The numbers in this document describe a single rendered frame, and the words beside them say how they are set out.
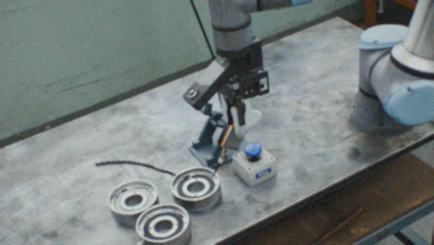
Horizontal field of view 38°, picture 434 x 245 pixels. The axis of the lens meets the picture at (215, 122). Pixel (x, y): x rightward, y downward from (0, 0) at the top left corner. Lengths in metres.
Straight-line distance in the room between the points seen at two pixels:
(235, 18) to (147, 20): 1.86
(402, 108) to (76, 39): 1.87
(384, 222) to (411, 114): 0.41
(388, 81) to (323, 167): 0.24
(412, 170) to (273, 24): 1.75
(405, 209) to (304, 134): 0.35
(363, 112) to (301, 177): 0.23
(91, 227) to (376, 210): 0.73
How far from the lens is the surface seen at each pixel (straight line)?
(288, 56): 1.80
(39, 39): 2.83
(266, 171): 1.35
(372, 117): 1.47
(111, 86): 3.03
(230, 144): 1.29
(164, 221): 1.28
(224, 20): 1.13
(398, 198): 1.69
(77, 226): 1.36
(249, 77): 1.20
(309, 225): 1.61
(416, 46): 1.26
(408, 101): 1.27
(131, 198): 1.35
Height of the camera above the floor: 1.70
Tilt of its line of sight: 35 degrees down
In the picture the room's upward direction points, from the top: 8 degrees counter-clockwise
